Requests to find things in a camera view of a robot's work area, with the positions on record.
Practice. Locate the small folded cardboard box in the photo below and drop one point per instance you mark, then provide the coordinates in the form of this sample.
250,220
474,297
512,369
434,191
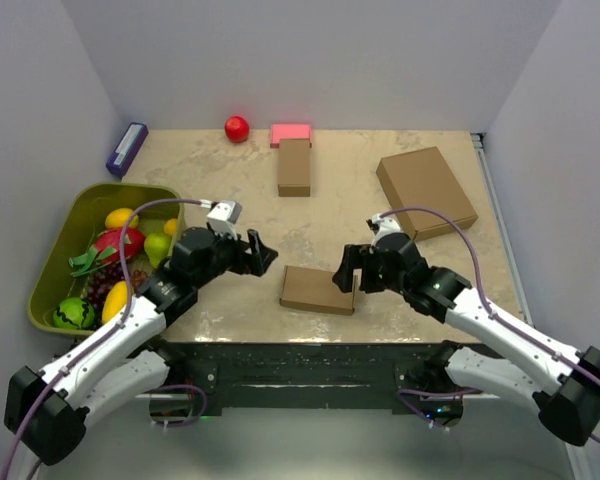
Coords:
294,168

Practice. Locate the red dragon fruit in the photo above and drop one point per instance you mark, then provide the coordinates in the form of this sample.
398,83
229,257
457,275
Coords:
109,247

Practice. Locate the olive green plastic bin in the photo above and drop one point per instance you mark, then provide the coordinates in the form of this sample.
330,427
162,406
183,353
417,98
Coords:
84,221

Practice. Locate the pink sticky note block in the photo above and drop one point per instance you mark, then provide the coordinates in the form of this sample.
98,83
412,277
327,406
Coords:
290,131

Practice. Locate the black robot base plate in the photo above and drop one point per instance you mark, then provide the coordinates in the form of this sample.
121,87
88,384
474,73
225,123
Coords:
226,376

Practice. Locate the dark purple grapes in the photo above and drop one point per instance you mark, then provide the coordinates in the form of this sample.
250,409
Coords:
100,283

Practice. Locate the large folded cardboard box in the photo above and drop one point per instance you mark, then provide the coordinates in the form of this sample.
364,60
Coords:
423,178

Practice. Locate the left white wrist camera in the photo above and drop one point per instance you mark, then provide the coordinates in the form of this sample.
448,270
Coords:
222,218

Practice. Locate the red apple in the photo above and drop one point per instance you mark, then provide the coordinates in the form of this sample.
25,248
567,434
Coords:
237,129

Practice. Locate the green striped watermelon toy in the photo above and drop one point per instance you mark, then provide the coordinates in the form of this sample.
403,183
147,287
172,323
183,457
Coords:
74,313

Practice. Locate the small orange fruit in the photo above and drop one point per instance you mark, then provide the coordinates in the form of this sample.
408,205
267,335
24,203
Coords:
170,227

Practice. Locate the yellow orange mango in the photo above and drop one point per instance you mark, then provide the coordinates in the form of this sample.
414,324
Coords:
119,217

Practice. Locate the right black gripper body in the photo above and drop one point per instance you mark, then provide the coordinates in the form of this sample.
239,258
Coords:
374,276

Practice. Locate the aluminium frame rail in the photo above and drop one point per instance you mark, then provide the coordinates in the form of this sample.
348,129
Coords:
478,144

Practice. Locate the green pear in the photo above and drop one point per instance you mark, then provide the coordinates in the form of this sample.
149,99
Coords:
157,247

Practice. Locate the yellow banana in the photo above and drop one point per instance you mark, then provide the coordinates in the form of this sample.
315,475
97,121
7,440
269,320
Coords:
115,301

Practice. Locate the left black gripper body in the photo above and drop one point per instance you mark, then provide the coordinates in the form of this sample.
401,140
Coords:
228,255

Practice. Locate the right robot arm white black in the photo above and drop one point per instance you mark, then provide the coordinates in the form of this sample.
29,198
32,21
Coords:
560,381

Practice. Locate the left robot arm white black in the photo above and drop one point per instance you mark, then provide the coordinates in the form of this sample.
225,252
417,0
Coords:
50,410

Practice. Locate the purple rectangular box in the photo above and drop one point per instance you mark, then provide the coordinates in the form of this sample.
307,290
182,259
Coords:
127,149

